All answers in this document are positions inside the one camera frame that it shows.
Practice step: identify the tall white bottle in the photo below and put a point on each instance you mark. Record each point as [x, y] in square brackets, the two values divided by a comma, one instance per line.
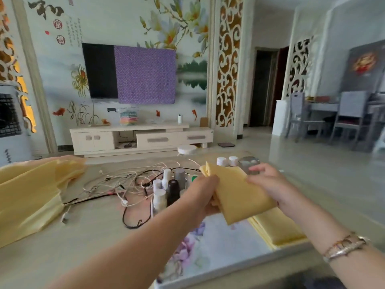
[166, 177]

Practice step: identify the person's left hand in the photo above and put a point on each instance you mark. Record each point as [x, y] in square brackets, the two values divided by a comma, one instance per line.
[202, 192]

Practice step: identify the person's right hand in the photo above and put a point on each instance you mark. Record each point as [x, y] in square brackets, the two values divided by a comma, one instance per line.
[272, 183]

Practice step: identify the person's left fingers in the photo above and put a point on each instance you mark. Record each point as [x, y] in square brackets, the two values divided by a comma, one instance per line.
[214, 206]

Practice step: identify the person's left forearm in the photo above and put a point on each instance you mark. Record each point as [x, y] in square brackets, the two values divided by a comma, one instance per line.
[135, 243]

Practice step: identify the dark brown bottle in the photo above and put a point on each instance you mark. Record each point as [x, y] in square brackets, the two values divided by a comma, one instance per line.
[173, 192]

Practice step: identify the grey dining chair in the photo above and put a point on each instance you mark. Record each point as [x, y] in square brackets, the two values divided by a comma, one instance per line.
[350, 117]
[300, 114]

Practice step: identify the small white cup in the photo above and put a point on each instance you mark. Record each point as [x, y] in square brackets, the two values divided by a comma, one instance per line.
[180, 118]

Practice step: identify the short white bottle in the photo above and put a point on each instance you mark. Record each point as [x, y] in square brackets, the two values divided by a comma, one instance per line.
[157, 185]

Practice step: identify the white capped jar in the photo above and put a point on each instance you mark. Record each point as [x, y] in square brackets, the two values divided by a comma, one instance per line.
[233, 161]
[221, 161]

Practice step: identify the folded yellow cloth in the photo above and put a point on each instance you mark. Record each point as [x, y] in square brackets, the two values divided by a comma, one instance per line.
[279, 228]

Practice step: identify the white dining table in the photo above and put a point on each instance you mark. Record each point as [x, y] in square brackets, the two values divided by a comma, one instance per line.
[346, 106]

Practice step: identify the small yellow cloth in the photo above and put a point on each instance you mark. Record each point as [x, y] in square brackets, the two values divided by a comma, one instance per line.
[237, 195]

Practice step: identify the purple cloth cover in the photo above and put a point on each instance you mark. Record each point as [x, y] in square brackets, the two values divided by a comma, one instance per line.
[145, 75]

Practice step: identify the large crumpled yellow cloth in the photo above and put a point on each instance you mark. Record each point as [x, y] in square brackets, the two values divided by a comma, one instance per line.
[30, 195]

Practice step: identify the white air cooler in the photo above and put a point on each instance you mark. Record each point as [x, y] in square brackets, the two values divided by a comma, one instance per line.
[12, 126]

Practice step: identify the small cardboard box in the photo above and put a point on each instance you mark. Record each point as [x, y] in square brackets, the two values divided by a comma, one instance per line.
[204, 122]

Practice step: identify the cream television cabinet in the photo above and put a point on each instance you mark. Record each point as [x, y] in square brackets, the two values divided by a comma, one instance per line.
[141, 139]

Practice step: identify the person's right thumb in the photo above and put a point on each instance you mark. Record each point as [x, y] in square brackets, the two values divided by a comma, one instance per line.
[255, 179]

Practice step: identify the stack of coloured cloths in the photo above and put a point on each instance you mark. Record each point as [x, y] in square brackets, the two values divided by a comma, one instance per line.
[129, 117]

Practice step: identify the black flat television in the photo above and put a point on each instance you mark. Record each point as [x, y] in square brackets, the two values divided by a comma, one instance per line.
[99, 70]

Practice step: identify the dark framed wall picture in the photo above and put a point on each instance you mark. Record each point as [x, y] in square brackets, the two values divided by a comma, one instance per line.
[364, 66]

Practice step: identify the person's right forearm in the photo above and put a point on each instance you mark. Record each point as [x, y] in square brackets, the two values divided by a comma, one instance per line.
[330, 237]

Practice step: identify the dark flat floor scale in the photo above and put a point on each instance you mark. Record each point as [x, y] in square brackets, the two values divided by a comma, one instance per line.
[226, 144]

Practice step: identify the round white stool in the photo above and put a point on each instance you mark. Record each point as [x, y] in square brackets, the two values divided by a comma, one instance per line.
[186, 149]

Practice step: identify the grey bottle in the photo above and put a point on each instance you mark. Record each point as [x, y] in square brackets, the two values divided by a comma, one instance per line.
[180, 177]

